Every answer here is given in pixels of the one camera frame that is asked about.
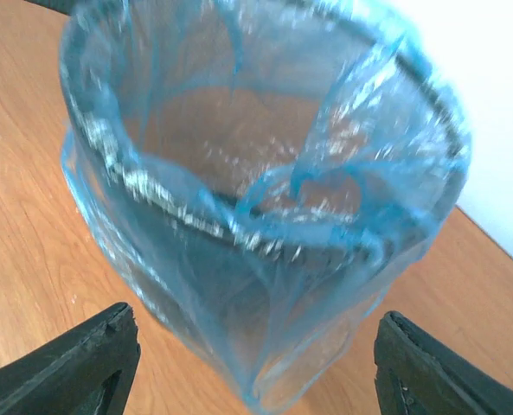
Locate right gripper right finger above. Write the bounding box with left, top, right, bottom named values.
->
left=374, top=311, right=513, bottom=414

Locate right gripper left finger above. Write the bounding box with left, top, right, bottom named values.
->
left=0, top=302, right=141, bottom=414

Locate blue translucent trash bag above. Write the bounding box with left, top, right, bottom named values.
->
left=56, top=0, right=473, bottom=412

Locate black mesh trash bin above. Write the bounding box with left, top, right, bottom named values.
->
left=65, top=25, right=467, bottom=329

